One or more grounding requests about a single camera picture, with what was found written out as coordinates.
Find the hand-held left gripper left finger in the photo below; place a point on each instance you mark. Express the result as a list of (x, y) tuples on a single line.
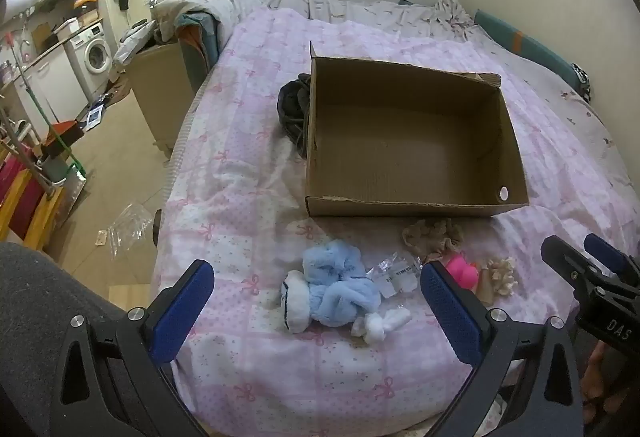
[(182, 312)]

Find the white fluffy sock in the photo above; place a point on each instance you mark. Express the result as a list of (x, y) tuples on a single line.
[(296, 302)]

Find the pink bow print quilt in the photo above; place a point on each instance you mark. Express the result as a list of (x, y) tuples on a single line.
[(240, 167)]

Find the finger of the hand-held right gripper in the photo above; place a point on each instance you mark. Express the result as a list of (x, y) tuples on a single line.
[(567, 264), (605, 251)]

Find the orange black toolbox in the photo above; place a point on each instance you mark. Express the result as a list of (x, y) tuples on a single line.
[(62, 137)]

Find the teal cloth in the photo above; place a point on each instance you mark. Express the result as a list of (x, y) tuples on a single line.
[(197, 57)]

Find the white cabinet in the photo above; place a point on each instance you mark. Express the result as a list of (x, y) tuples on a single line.
[(55, 82)]

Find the white washing machine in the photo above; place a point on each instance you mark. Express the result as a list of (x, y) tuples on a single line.
[(95, 54)]

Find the white floral quilt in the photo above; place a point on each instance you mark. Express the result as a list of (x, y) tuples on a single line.
[(350, 12)]

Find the crumpled clear plastic wrap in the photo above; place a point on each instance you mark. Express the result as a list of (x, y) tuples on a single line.
[(130, 227)]

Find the pink rubber duck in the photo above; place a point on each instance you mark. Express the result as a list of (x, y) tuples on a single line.
[(462, 269)]

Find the beige frilly scrunchie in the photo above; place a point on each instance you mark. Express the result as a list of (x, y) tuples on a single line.
[(430, 234)]

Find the red yellow bag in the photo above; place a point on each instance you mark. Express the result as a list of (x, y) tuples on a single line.
[(20, 202)]

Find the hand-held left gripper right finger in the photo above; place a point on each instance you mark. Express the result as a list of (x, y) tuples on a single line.
[(450, 312)]

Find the cream plush piece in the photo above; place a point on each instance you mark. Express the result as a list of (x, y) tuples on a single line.
[(502, 274)]

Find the clear plastic bag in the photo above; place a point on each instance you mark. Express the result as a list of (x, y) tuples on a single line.
[(395, 274)]

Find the cardboard box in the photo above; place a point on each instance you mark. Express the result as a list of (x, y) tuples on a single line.
[(400, 152)]

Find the large cardboard carton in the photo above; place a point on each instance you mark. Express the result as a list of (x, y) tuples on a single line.
[(160, 102)]

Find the dark grey cloth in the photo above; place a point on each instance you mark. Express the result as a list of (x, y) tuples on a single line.
[(292, 102)]

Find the person's right hand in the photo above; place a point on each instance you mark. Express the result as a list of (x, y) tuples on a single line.
[(602, 372)]

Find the blue fluffy cloth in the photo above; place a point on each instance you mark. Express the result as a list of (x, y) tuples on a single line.
[(340, 287)]

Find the small white fluffy piece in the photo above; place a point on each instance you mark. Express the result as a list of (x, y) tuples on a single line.
[(380, 324)]

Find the teal pillow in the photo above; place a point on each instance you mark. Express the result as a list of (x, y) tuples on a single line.
[(525, 42)]

